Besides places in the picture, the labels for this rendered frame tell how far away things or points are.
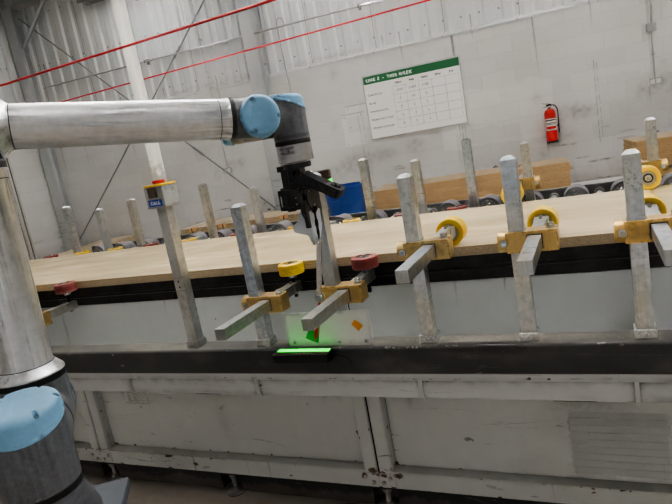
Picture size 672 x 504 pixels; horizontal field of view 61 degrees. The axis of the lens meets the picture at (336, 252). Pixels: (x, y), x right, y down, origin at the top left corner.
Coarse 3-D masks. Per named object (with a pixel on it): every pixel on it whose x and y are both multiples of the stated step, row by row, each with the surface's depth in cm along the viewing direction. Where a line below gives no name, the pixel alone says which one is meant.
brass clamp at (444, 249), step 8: (424, 240) 143; (432, 240) 142; (440, 240) 141; (448, 240) 141; (400, 248) 146; (408, 248) 144; (416, 248) 144; (440, 248) 141; (448, 248) 140; (400, 256) 146; (408, 256) 145; (440, 256) 142; (448, 256) 141
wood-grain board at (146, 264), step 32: (608, 192) 206; (352, 224) 242; (384, 224) 226; (480, 224) 189; (576, 224) 163; (608, 224) 156; (64, 256) 321; (96, 256) 294; (128, 256) 271; (160, 256) 251; (192, 256) 235; (224, 256) 220; (288, 256) 195; (352, 256) 176; (384, 256) 172
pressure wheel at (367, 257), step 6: (354, 258) 169; (360, 258) 167; (366, 258) 166; (372, 258) 167; (354, 264) 168; (360, 264) 166; (366, 264) 166; (372, 264) 167; (378, 264) 169; (354, 270) 169; (360, 270) 167; (366, 270) 169
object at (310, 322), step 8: (360, 272) 171; (368, 272) 169; (352, 280) 163; (368, 280) 167; (336, 296) 149; (344, 296) 151; (320, 304) 144; (328, 304) 143; (336, 304) 146; (344, 304) 151; (312, 312) 138; (320, 312) 138; (328, 312) 142; (304, 320) 134; (312, 320) 134; (320, 320) 137; (304, 328) 135; (312, 328) 134
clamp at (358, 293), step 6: (342, 282) 158; (348, 282) 157; (324, 288) 157; (330, 288) 156; (336, 288) 155; (342, 288) 154; (348, 288) 154; (354, 288) 153; (360, 288) 152; (366, 288) 156; (324, 294) 157; (330, 294) 156; (354, 294) 153; (360, 294) 153; (366, 294) 156; (324, 300) 158; (354, 300) 154; (360, 300) 153
